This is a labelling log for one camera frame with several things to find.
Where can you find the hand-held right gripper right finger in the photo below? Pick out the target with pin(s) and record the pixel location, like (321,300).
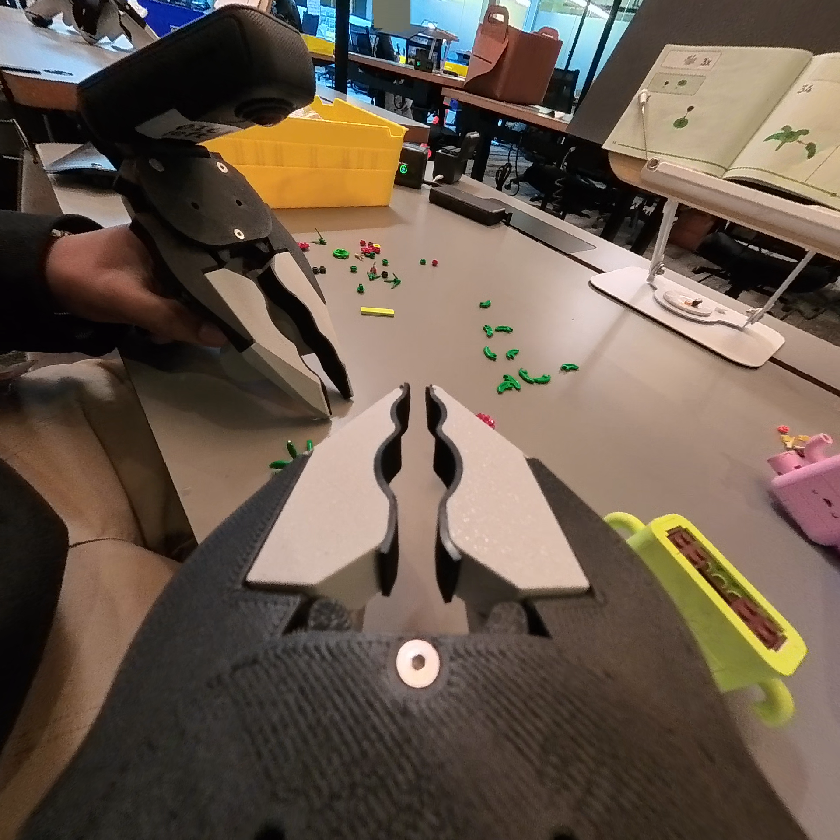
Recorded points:
(512,525)

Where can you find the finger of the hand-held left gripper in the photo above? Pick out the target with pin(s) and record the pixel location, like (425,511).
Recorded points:
(308,315)
(262,328)

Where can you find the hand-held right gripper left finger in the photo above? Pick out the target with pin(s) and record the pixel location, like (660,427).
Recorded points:
(328,518)

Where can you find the green spiky plant base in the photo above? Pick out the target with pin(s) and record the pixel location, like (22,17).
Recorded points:
(291,449)

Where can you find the person's left forearm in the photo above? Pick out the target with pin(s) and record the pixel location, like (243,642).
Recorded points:
(26,282)

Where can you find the person's left hand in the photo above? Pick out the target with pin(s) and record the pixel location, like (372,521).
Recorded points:
(111,275)

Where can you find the lime green flat tile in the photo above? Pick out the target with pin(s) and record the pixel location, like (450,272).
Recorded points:
(377,311)

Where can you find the pile of small flower bricks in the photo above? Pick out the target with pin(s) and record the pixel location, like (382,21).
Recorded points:
(341,253)

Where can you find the pink flower on brown stem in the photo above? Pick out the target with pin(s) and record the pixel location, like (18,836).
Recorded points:
(484,418)

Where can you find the yellow plastic bin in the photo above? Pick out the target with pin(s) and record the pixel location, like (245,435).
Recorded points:
(315,170)

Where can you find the group of loose green leaves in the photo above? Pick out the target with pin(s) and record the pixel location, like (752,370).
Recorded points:
(508,384)

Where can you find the black device with green lights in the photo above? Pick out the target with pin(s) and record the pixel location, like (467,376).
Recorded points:
(410,167)

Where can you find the lime green brick pot figure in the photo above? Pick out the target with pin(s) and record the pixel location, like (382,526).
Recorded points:
(689,604)

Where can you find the black flat pad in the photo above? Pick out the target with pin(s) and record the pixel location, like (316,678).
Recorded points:
(469,202)

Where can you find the background wooden desk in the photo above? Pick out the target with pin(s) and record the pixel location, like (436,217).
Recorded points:
(525,113)
(39,79)

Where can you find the black pole with round disc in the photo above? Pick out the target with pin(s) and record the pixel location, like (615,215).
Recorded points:
(340,46)

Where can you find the black charger block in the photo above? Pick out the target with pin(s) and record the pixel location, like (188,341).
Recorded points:
(459,157)

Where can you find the white book stand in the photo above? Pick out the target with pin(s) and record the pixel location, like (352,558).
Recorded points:
(689,308)

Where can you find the pink brick pot figure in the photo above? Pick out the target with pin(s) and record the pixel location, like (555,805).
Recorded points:
(807,499)

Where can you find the open instruction booklet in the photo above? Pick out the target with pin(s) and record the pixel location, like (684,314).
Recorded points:
(722,98)

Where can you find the dark grey divider panel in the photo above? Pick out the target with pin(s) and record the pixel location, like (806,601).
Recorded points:
(722,26)

